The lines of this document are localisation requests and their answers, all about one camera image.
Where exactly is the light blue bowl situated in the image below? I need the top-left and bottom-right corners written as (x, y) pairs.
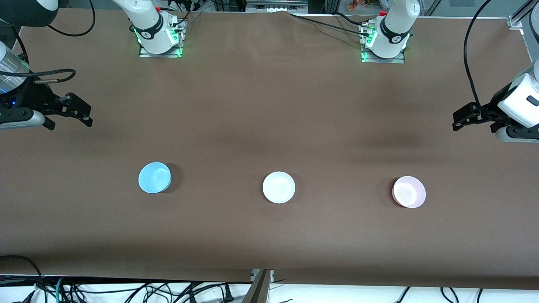
top-left (138, 162), bottom-right (172, 194)

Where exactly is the pink bowl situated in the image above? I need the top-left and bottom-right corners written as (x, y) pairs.
top-left (392, 176), bottom-right (427, 208)

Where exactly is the white bowl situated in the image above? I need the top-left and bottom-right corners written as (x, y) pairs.
top-left (262, 171), bottom-right (296, 204)

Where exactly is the orange background object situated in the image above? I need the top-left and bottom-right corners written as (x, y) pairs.
top-left (347, 0), bottom-right (379, 11)

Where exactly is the brown table cloth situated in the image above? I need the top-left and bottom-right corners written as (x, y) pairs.
top-left (0, 9), bottom-right (539, 291)

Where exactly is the silver aluminium extrusion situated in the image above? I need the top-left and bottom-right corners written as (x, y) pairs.
top-left (246, 0), bottom-right (308, 13)

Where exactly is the metal profile bar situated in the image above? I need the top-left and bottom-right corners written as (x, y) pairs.
top-left (242, 269), bottom-right (275, 303)

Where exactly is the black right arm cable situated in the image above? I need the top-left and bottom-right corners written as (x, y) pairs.
top-left (0, 0), bottom-right (96, 85)

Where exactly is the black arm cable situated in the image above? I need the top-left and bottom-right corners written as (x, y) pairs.
top-left (0, 0), bottom-right (96, 85)
top-left (463, 0), bottom-right (493, 108)

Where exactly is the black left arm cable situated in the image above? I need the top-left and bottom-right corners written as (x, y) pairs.
top-left (463, 0), bottom-right (493, 108)

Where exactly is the aluminium frame corner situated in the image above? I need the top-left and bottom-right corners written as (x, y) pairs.
top-left (507, 0), bottom-right (539, 31)

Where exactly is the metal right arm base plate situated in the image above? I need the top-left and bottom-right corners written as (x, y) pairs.
top-left (138, 19), bottom-right (186, 58)

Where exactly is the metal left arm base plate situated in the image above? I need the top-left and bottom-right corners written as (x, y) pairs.
top-left (360, 23), bottom-right (406, 64)

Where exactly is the thick black table cable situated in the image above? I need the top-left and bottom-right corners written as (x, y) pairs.
top-left (332, 11), bottom-right (377, 28)

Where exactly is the thick black floor cable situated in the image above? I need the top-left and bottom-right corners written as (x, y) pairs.
top-left (0, 254), bottom-right (47, 303)

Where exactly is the thin black table cable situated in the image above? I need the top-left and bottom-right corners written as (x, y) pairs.
top-left (291, 14), bottom-right (369, 35)

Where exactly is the teal floor cable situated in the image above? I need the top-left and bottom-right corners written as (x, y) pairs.
top-left (55, 276), bottom-right (68, 303)

